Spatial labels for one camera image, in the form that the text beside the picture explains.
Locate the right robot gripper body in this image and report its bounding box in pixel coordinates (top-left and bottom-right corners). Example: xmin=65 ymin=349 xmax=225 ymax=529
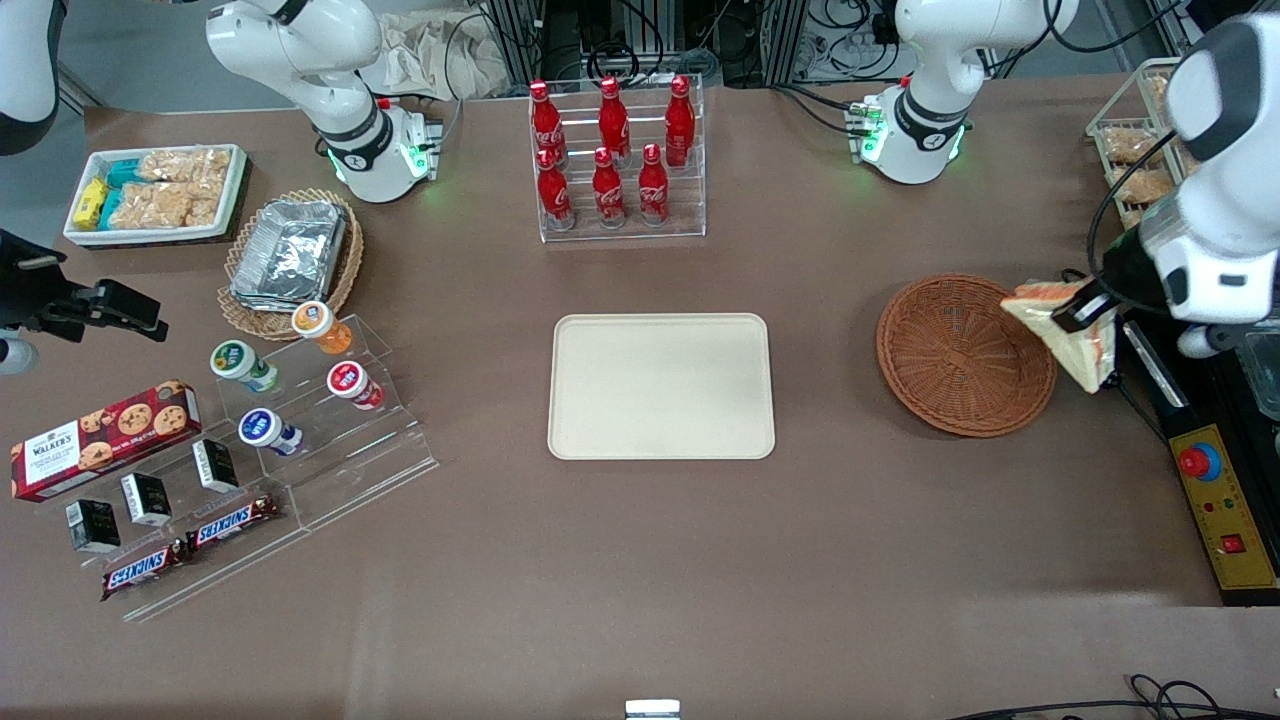
xmin=0 ymin=228 xmax=63 ymax=346

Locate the triangle sandwich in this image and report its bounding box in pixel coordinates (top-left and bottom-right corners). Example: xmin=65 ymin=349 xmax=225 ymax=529
xmin=1000 ymin=280 xmax=1119 ymax=396

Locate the light wicker basket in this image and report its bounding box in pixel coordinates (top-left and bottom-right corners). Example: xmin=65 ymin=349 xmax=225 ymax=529
xmin=217 ymin=188 xmax=365 ymax=343

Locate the brown wicker basket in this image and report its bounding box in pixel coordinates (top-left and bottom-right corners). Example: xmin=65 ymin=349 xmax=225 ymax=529
xmin=876 ymin=273 xmax=1058 ymax=439

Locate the beige plastic serving tray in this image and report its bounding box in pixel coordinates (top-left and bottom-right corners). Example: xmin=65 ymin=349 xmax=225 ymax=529
xmin=548 ymin=313 xmax=777 ymax=461

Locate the white snack bin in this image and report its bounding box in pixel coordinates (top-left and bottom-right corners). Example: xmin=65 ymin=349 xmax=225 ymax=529
xmin=62 ymin=143 xmax=251 ymax=249

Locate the yellow snack packet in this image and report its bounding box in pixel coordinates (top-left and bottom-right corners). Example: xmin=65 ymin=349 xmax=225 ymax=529
xmin=72 ymin=178 xmax=109 ymax=229

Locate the black countertop appliance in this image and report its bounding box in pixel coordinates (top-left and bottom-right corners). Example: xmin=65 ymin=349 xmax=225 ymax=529
xmin=1120 ymin=315 xmax=1280 ymax=441

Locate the red Walkers shortbread cookie box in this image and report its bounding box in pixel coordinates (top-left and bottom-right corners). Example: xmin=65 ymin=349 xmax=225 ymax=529
xmin=10 ymin=380 xmax=203 ymax=503

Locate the green lid gum jar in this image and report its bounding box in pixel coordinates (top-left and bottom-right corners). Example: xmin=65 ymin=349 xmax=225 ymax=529
xmin=209 ymin=340 xmax=281 ymax=394

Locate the clear glass container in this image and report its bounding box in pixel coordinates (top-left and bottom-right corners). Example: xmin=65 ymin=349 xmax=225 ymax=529
xmin=1240 ymin=330 xmax=1280 ymax=421

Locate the silver foil container stack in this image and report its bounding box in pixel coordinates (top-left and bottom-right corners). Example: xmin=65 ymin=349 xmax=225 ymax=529
xmin=230 ymin=198 xmax=348 ymax=309

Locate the small black carton box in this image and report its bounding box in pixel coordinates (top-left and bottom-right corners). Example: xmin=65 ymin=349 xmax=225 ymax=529
xmin=192 ymin=438 xmax=241 ymax=494
xmin=120 ymin=472 xmax=173 ymax=528
xmin=65 ymin=498 xmax=121 ymax=554

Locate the blue lid gum jar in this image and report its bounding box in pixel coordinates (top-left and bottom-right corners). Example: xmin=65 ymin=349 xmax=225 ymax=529
xmin=237 ymin=408 xmax=304 ymax=458

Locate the orange lid gum jar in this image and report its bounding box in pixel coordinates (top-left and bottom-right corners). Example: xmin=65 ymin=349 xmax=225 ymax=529
xmin=291 ymin=301 xmax=354 ymax=356

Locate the red lid gum jar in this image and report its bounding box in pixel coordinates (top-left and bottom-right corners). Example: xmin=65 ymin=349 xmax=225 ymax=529
xmin=326 ymin=361 xmax=386 ymax=411

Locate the Snickers chocolate bar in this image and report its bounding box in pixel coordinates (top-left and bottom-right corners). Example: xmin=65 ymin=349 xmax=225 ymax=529
xmin=100 ymin=545 xmax=191 ymax=601
xmin=185 ymin=495 xmax=283 ymax=553

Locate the yellow emergency stop control box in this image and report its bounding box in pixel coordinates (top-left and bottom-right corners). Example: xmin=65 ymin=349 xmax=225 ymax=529
xmin=1168 ymin=425 xmax=1280 ymax=606

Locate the clear acrylic tiered snack rack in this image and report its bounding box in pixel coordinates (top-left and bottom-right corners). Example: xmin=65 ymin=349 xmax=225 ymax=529
xmin=35 ymin=315 xmax=439 ymax=623

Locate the beige crumpled cloth bag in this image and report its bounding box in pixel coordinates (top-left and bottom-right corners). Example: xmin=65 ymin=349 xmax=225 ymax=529
xmin=360 ymin=12 xmax=511 ymax=101

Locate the red Coca-Cola bottle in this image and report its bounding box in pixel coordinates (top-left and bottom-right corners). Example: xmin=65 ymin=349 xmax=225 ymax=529
xmin=536 ymin=148 xmax=575 ymax=231
xmin=529 ymin=80 xmax=564 ymax=166
xmin=592 ymin=147 xmax=627 ymax=229
xmin=598 ymin=76 xmax=631 ymax=166
xmin=665 ymin=75 xmax=696 ymax=168
xmin=638 ymin=143 xmax=670 ymax=226

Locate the clear acrylic bottle rack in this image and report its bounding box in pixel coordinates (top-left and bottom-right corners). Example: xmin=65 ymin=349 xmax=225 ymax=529
xmin=528 ymin=75 xmax=707 ymax=244

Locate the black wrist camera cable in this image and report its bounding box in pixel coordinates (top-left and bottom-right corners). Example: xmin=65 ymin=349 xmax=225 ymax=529
xmin=1088 ymin=130 xmax=1179 ymax=291

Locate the white wire shelf rack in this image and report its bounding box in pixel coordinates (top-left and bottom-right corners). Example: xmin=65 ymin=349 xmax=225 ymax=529
xmin=1085 ymin=57 xmax=1201 ymax=233

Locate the background cable tangle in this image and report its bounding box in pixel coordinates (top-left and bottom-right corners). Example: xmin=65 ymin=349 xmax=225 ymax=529
xmin=790 ymin=0 xmax=906 ymax=86

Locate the black floor cable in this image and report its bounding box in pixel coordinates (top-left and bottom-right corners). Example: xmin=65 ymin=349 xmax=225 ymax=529
xmin=950 ymin=675 xmax=1280 ymax=720

